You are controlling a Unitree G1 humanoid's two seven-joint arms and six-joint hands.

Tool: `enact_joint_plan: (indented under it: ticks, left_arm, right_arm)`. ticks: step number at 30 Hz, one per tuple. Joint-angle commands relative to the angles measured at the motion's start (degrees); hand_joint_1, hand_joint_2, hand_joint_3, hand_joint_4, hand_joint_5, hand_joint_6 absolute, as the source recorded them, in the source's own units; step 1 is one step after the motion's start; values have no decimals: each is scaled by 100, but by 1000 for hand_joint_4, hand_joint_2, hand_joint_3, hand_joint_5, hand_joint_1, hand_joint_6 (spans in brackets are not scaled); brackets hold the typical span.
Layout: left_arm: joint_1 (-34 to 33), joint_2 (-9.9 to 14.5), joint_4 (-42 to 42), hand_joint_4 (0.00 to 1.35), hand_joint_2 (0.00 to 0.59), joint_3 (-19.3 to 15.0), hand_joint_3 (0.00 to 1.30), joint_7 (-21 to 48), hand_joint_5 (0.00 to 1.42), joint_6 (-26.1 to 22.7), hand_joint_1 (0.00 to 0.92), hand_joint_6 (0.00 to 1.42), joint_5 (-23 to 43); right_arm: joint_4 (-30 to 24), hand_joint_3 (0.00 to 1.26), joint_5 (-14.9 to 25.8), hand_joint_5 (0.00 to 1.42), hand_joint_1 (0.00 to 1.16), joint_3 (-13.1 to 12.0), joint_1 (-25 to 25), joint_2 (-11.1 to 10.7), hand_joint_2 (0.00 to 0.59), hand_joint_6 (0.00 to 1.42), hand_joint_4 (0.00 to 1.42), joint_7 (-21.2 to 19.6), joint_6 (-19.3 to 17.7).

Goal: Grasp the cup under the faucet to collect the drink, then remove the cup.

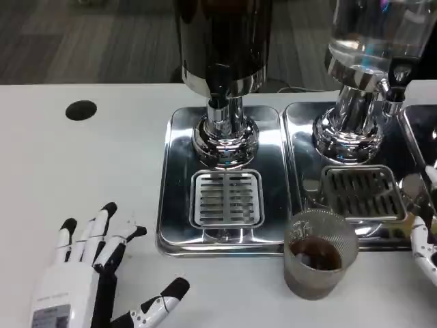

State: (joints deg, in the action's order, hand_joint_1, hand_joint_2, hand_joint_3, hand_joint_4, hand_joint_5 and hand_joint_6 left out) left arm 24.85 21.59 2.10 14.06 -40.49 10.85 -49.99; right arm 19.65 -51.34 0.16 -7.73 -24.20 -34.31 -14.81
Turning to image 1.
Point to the clear tank drink dispenser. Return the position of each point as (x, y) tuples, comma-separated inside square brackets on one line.
[(368, 34)]

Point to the black and chrome tap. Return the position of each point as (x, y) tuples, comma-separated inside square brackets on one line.
[(399, 73), (217, 83)]

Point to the steel drip tray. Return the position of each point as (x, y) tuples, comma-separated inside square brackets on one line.
[(307, 157), (273, 191)]

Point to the black round table grommet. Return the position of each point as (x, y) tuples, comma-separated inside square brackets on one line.
[(81, 110)]

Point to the dark tank drink dispenser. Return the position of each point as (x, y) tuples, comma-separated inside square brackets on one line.
[(222, 34)]

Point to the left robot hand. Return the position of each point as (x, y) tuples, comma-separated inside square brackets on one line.
[(65, 287)]

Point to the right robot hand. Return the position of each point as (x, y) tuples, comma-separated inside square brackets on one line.
[(421, 239)]

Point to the clear ribbed glass cup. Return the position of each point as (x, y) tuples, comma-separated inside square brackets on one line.
[(317, 259)]

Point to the slotted steel drip grid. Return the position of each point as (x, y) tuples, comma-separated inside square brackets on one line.
[(227, 198), (362, 191)]

